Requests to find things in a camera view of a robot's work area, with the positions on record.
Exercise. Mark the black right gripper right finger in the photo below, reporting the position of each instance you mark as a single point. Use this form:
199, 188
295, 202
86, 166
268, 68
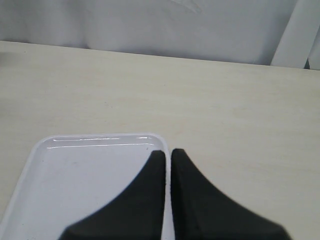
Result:
202, 212

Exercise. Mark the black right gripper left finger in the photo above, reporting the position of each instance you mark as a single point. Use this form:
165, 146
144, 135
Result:
137, 213

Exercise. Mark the white rectangular tray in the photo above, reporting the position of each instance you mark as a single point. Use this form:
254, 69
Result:
68, 177

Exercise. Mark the white backdrop curtain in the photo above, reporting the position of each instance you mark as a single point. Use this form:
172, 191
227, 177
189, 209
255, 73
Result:
284, 33

